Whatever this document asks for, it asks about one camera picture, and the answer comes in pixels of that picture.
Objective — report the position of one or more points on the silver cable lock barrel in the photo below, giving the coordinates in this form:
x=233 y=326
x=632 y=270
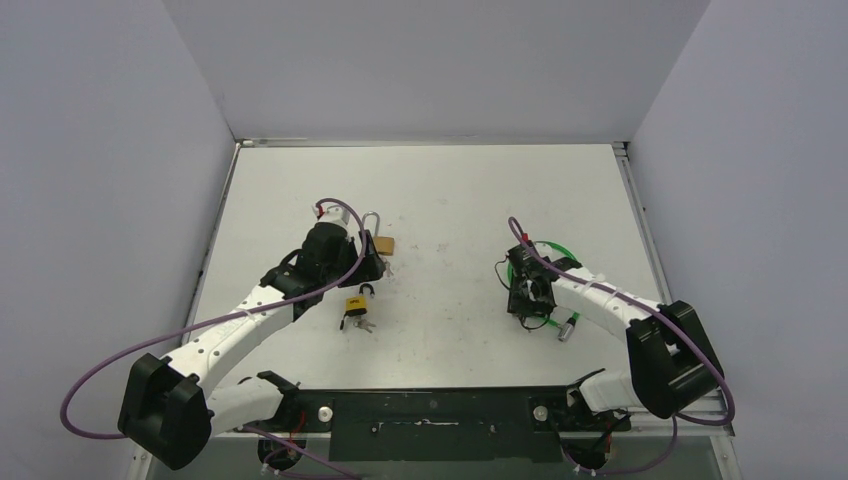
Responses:
x=566 y=330

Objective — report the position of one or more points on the green cable lock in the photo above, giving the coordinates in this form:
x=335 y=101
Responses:
x=563 y=252

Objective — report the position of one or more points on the yellow black padlock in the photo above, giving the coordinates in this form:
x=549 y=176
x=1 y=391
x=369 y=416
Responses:
x=357 y=305

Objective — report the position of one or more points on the brass padlock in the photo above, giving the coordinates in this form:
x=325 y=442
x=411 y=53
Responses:
x=385 y=245

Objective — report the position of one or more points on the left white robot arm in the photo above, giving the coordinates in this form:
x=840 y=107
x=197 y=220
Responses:
x=174 y=404

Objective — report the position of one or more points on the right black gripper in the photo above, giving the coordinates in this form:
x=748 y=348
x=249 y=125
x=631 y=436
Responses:
x=521 y=288

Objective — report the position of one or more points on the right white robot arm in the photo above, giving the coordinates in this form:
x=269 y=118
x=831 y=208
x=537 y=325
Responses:
x=671 y=362

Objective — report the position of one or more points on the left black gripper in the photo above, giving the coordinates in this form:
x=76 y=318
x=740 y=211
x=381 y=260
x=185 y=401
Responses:
x=370 y=270

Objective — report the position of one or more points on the silver key bunch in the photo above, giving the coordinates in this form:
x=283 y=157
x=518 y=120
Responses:
x=364 y=324

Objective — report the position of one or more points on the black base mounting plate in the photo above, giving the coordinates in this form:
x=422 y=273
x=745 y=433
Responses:
x=447 y=424

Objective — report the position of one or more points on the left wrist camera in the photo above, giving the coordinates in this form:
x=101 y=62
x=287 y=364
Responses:
x=334 y=214

